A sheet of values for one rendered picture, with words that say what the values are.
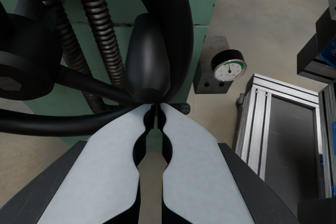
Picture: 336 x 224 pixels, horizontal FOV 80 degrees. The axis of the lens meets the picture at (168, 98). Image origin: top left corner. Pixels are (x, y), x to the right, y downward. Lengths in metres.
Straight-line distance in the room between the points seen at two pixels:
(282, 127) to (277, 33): 0.96
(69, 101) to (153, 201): 0.56
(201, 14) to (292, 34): 1.49
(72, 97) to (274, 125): 0.77
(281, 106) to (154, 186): 0.66
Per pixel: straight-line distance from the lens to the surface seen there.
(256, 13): 1.89
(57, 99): 0.60
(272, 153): 0.90
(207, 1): 0.37
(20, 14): 0.22
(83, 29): 0.40
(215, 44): 0.50
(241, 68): 0.40
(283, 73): 1.49
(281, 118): 0.99
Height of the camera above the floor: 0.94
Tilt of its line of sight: 57 degrees down
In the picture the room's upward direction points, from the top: 8 degrees clockwise
